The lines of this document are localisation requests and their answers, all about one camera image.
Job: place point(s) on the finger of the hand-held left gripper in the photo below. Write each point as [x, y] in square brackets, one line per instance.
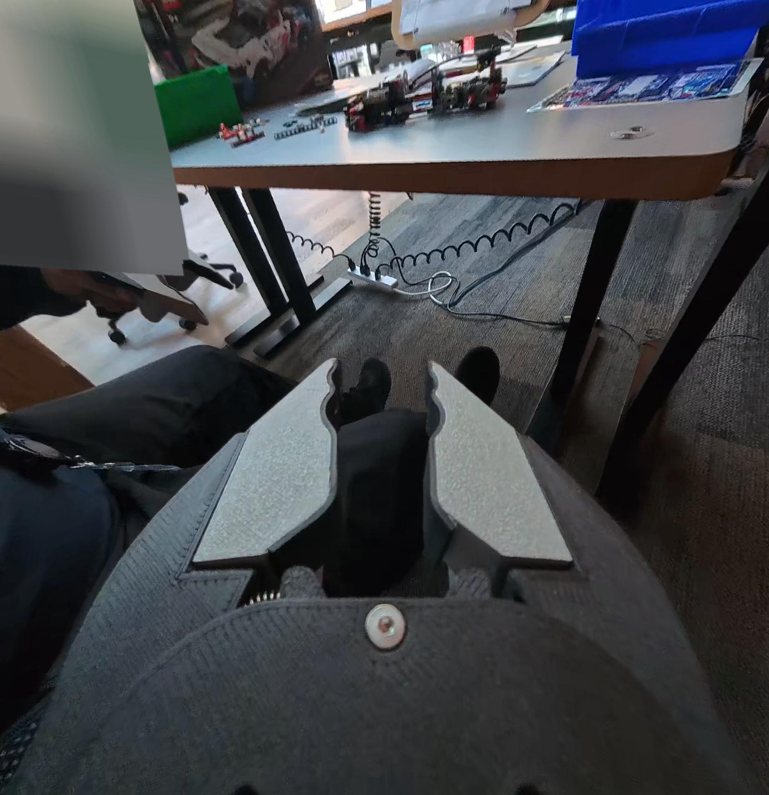
[173, 309]

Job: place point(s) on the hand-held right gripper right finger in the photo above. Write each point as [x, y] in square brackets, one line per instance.
[483, 478]

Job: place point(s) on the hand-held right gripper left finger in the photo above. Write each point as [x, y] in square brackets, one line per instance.
[278, 478]

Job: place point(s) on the printed toy set box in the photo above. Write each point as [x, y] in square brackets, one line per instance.
[247, 43]

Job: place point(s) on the person's left hand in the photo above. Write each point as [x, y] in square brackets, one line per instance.
[70, 289]

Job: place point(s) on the office chair base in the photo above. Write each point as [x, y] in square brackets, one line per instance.
[220, 273]

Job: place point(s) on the person's left leg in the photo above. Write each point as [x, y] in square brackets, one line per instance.
[173, 404]

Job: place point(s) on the person's leg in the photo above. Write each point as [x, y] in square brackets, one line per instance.
[378, 484]
[173, 404]

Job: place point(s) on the person's right leg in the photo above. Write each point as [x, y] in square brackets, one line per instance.
[378, 484]

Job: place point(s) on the person's black right shoe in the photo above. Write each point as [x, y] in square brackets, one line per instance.
[479, 372]

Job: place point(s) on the person's black shoe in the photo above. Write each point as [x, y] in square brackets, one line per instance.
[479, 372]
[367, 388]

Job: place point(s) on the person's black left shoe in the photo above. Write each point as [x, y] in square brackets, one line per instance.
[367, 388]

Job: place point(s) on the brown wooden panel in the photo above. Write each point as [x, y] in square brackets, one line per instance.
[30, 366]

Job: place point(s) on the small red toy brick assembly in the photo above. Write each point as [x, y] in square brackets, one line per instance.
[240, 131]

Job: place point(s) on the white power strip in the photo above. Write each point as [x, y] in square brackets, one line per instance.
[372, 279]

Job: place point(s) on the green plastic bin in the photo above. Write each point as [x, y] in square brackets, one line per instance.
[198, 109]

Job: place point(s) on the black table leg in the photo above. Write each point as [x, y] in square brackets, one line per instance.
[592, 298]

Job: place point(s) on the black slanted bar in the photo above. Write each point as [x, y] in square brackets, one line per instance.
[701, 323]

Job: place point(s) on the black red toy brick model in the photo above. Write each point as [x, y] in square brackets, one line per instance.
[390, 109]

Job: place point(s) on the grey table with wooden edge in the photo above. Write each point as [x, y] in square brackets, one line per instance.
[483, 140]

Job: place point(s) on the clear round piece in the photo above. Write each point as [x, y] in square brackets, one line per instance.
[630, 132]

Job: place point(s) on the white paper sheet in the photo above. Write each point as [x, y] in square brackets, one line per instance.
[446, 18]

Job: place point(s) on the silver laptop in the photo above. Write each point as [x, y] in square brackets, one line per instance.
[533, 68]

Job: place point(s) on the printed instruction booklet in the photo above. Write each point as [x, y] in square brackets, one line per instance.
[645, 87]

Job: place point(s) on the blue plastic bin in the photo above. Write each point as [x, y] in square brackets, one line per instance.
[664, 34]

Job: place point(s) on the black table leg frame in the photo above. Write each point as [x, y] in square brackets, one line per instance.
[278, 267]

